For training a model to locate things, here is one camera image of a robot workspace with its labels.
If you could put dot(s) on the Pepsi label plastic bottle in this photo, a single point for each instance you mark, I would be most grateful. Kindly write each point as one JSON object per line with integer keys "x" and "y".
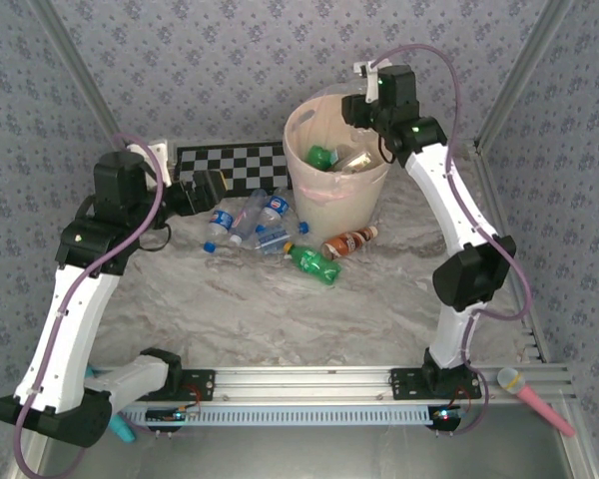
{"x": 219, "y": 223}
{"x": 275, "y": 205}

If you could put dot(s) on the small green bottle yellow cap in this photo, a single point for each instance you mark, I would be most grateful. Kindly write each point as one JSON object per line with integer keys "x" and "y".
{"x": 320, "y": 155}

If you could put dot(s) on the green Sprite bottle yellow cap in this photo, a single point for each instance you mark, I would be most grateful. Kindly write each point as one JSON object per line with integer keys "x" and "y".
{"x": 314, "y": 265}

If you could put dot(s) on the brown drink bottle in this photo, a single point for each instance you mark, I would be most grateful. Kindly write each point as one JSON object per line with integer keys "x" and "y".
{"x": 347, "y": 243}

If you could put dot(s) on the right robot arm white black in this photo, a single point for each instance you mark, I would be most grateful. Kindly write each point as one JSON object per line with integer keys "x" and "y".
{"x": 444, "y": 199}

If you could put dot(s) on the clear plastic bin liner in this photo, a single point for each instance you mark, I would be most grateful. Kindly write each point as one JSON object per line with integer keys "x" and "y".
{"x": 324, "y": 193}

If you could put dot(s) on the cream plastic waste bin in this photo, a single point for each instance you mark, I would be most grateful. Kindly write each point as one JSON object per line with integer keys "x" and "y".
{"x": 334, "y": 214}

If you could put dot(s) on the black grey chessboard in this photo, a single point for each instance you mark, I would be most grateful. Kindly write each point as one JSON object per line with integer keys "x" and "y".
{"x": 249, "y": 164}

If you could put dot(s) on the clear empty plastic bottle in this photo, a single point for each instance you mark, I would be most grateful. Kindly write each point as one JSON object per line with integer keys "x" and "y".
{"x": 247, "y": 214}

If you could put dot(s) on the small circuit board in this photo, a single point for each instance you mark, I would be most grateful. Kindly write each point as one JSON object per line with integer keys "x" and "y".
{"x": 445, "y": 414}
{"x": 172, "y": 415}

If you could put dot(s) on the teal toy microphone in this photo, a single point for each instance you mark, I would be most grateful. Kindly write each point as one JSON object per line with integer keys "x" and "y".
{"x": 122, "y": 429}

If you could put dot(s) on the grey metal front panel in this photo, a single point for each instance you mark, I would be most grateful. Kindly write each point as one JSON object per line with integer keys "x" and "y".
{"x": 304, "y": 454}

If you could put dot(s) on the pink toy microphone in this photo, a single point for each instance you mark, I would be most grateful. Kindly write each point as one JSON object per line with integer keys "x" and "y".
{"x": 534, "y": 396}

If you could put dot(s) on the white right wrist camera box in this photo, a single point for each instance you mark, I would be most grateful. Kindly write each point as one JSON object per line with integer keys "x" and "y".
{"x": 372, "y": 80}

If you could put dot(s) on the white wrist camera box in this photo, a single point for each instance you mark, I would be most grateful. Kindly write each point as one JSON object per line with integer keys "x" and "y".
{"x": 152, "y": 159}
{"x": 372, "y": 80}

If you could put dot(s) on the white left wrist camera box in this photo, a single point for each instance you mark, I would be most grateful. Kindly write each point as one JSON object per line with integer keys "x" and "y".
{"x": 152, "y": 159}

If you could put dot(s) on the aluminium frame post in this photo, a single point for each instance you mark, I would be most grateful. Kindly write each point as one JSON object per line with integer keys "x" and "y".
{"x": 524, "y": 70}
{"x": 80, "y": 70}

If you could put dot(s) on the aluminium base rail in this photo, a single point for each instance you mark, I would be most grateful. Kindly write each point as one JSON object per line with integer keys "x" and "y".
{"x": 304, "y": 381}

